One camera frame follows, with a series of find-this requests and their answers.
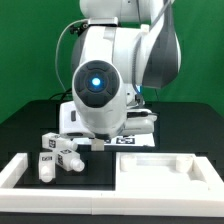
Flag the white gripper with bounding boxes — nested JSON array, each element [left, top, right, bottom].
[[59, 101, 157, 138]]

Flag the white square tabletop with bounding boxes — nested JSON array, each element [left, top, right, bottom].
[[115, 153, 224, 199]]

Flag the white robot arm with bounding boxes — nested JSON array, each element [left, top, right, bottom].
[[59, 0, 181, 140]]

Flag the white tag base sheet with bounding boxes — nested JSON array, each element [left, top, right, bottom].
[[72, 133, 156, 148]]

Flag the white U-shaped fence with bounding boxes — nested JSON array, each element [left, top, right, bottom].
[[0, 153, 224, 217]]

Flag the black cables on table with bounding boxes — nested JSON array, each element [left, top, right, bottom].
[[49, 90, 75, 101]]

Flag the grey mounted camera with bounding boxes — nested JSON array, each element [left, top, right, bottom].
[[84, 17, 119, 28]]

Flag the black camera stand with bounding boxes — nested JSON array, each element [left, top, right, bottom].
[[69, 24, 88, 36]]

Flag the white camera cable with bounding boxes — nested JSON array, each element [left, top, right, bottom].
[[54, 18, 89, 100]]

